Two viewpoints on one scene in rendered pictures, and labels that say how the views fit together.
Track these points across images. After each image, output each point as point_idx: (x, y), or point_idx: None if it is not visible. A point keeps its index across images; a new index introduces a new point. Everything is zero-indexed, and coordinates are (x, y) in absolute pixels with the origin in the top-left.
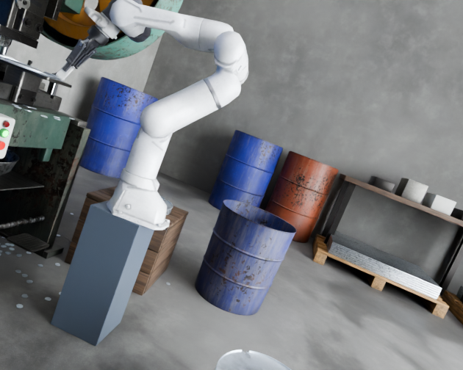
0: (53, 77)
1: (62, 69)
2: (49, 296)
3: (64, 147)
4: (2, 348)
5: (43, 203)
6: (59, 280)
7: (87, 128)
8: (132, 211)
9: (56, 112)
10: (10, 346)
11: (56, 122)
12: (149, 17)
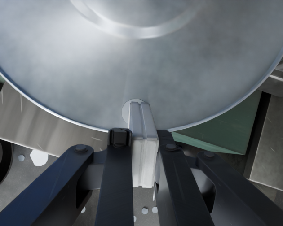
0: (69, 121)
1: (129, 122)
2: (87, 208)
3: (221, 153)
4: None
5: (187, 144)
6: None
7: (271, 197)
8: None
9: (230, 113)
10: None
11: (185, 137)
12: None
